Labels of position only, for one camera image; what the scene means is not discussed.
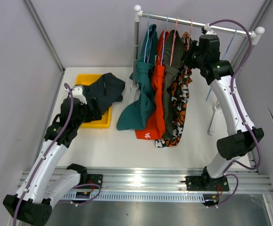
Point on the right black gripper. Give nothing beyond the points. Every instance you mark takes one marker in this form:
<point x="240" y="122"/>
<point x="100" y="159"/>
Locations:
<point x="194" y="46"/>

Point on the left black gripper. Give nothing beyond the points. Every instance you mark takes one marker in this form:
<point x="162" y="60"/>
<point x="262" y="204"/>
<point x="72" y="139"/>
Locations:
<point x="93" y="115"/>

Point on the pink hanger of camouflage shorts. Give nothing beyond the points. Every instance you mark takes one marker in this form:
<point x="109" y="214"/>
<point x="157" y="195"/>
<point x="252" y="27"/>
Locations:
<point x="188" y="40"/>

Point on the blue wire hanger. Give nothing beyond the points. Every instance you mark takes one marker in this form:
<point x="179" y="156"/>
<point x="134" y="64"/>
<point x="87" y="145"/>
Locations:
<point x="223" y="58"/>

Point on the dark navy shorts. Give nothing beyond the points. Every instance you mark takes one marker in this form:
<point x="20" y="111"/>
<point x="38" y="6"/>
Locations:
<point x="102" y="93"/>

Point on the orange camouflage pattern shorts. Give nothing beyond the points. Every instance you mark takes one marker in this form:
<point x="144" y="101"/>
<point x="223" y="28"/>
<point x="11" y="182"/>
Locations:
<point x="179" y="99"/>

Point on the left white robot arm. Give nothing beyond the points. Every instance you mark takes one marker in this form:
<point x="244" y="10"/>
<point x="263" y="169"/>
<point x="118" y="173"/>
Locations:
<point x="34" y="200"/>

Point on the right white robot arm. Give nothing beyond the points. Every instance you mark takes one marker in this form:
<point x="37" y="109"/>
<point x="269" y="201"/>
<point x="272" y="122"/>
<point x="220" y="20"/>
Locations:
<point x="243" y="136"/>

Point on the olive green shorts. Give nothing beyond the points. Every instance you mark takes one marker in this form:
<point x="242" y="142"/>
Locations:
<point x="170" y="75"/>

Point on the pink hanger of olive shorts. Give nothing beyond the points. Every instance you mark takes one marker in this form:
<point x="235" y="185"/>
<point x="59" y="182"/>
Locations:
<point x="173" y="42"/>

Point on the teal shorts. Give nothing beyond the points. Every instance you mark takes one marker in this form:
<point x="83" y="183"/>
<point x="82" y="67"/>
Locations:
<point x="136" y="115"/>

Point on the blue hanger of orange shorts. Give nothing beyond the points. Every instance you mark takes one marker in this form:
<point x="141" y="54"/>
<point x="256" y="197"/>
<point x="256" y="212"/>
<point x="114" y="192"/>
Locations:
<point x="164" y="37"/>

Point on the blue hanger of teal shorts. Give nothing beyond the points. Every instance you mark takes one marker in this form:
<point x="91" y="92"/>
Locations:
<point x="147" y="47"/>

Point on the yellow plastic tray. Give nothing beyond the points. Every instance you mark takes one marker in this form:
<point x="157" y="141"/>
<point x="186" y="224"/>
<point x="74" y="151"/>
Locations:
<point x="104" y="123"/>

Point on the metal clothes rack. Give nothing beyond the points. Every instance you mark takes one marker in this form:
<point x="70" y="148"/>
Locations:
<point x="150" y="16"/>

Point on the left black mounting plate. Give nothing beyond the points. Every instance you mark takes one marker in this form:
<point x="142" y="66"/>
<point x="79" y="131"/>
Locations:
<point x="92" y="179"/>

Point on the black mounting plate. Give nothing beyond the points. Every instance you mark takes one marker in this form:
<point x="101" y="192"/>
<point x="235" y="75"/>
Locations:
<point x="204" y="183"/>
<point x="92" y="179"/>

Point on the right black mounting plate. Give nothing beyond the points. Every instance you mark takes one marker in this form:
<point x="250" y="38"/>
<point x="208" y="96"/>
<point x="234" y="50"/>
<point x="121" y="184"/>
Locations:
<point x="204" y="183"/>

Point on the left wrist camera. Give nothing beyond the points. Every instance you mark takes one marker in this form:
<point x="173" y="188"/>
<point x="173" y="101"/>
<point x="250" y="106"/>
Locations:
<point x="77" y="92"/>

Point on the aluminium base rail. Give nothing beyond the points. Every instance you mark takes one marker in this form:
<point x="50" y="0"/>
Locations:
<point x="163" y="180"/>

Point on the slotted cable duct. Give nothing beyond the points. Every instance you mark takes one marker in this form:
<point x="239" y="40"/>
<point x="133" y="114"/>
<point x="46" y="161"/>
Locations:
<point x="136" y="197"/>

